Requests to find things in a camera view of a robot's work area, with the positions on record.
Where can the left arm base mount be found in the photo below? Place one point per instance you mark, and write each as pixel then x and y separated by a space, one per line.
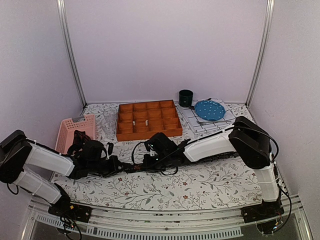
pixel 75 212

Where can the clear plastic cup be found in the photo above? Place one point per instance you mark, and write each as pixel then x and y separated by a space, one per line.
pixel 109 122

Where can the dark floral tie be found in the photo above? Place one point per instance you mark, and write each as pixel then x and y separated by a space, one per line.
pixel 151 163

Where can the silver fork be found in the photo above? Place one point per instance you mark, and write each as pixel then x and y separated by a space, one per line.
pixel 213 122

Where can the white grid placemat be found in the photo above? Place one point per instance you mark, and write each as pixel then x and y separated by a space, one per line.
pixel 190 118

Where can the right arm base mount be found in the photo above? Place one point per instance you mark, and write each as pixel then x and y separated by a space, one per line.
pixel 262 211

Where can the blue dotted plate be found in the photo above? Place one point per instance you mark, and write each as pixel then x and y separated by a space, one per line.
pixel 209 110

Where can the pink plastic basket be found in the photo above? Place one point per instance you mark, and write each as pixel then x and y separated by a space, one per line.
pixel 65 138

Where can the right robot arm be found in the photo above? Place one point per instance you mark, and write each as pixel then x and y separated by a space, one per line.
pixel 243 138

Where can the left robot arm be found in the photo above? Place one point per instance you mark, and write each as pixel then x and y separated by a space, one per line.
pixel 18 153

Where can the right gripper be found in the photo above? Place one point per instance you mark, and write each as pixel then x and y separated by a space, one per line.
pixel 147 165

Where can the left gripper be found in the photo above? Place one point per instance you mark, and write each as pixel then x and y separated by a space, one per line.
pixel 114 169

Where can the dark green mug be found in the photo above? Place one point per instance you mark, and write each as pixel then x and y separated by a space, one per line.
pixel 185 98

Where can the orange wooden compartment tray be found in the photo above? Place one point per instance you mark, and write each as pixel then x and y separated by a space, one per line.
pixel 142 120

